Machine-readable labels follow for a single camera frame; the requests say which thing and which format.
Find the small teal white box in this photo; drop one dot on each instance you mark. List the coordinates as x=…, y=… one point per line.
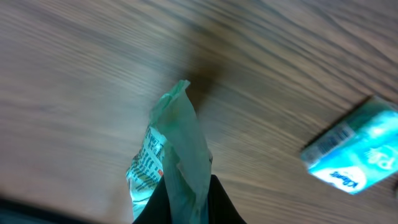
x=358, y=151

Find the teal wipes packet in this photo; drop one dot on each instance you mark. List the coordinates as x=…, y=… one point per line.
x=173, y=147

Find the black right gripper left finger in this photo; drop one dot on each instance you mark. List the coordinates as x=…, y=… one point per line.
x=157, y=210

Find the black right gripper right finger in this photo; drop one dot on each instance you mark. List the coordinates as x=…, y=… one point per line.
x=220, y=208

